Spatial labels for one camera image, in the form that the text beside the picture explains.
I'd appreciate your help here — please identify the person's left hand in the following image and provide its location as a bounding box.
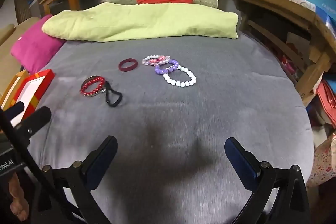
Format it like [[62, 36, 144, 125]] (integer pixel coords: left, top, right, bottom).
[[9, 174, 30, 222]]

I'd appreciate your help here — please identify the purple bead bracelet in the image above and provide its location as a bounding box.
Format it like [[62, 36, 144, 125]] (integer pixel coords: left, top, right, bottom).
[[154, 59, 179, 75]]

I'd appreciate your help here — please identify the wooden shelf unit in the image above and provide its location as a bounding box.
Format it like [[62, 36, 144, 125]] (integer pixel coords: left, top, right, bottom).
[[226, 0, 336, 107]]

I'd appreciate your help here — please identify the pale pink bead bracelet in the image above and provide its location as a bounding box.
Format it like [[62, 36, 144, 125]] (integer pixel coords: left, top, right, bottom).
[[142, 55, 163, 66]]

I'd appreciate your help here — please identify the blue cardboard box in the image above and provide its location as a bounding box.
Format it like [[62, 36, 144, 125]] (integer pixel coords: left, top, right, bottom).
[[295, 0, 336, 30]]

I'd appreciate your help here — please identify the pink red bead bracelet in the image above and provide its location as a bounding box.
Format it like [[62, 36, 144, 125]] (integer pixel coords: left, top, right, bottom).
[[151, 55, 171, 65]]

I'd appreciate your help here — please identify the dark red bangle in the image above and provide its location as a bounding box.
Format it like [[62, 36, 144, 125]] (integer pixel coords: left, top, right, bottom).
[[118, 58, 138, 73]]

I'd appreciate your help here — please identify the red woven bangle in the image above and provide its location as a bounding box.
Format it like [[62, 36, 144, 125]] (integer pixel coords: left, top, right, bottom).
[[80, 76, 105, 97]]

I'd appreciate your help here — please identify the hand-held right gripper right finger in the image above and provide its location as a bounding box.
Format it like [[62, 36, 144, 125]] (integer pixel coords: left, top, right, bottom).
[[225, 137, 313, 224]]

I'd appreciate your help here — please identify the dark slatted vent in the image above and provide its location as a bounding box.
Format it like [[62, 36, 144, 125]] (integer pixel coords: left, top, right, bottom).
[[14, 0, 44, 25]]

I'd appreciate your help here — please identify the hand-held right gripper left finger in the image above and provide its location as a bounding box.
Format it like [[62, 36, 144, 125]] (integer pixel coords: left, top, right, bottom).
[[39, 135, 118, 224]]

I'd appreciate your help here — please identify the silver bangle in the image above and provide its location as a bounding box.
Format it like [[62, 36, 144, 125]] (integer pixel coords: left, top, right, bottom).
[[84, 76, 107, 96]]

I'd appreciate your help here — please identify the black hair tie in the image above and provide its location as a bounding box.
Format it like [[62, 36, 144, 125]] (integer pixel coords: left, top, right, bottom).
[[101, 81, 123, 108]]

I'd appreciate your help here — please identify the beige armchair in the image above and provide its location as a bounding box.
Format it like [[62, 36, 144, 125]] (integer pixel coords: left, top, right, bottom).
[[0, 17, 40, 98]]

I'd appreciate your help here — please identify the red handbag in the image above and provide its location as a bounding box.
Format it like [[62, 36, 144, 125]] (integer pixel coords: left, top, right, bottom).
[[316, 81, 336, 128]]

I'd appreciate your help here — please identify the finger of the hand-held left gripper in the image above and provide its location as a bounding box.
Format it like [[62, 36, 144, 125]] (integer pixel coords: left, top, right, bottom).
[[12, 106, 52, 141], [0, 102, 25, 123]]

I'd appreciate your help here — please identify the grey blanket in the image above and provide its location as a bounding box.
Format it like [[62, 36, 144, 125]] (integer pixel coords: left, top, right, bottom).
[[26, 30, 314, 224]]

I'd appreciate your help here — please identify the light green pillow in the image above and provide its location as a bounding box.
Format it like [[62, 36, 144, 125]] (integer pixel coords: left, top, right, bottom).
[[42, 2, 239, 42]]

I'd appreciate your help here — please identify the floral fabric bag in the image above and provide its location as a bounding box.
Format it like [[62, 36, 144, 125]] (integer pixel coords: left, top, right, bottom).
[[307, 135, 336, 185]]

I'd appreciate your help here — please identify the pink cushion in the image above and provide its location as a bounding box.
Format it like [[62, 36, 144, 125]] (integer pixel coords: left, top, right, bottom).
[[10, 14, 66, 75]]

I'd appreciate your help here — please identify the wooden framed box lid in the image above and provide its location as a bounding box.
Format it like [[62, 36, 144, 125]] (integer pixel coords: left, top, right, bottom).
[[0, 70, 29, 109]]

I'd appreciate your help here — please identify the white bead bracelet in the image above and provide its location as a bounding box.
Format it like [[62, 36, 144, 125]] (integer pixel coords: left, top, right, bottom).
[[163, 65, 196, 87]]

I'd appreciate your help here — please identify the red jewelry box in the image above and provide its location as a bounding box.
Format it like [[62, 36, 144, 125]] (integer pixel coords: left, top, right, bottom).
[[8, 69, 55, 126]]

